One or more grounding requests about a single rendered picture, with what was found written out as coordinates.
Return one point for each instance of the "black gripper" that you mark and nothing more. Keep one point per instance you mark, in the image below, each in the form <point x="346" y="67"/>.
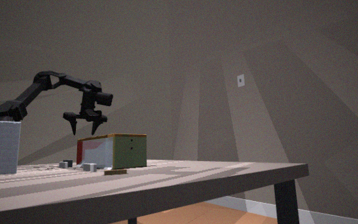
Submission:
<point x="71" y="117"/>

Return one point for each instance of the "brown flat bar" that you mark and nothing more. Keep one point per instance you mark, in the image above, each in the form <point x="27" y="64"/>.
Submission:
<point x="114" y="172"/>

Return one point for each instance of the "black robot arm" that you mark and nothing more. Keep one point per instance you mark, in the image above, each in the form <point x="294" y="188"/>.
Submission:
<point x="15" y="110"/>

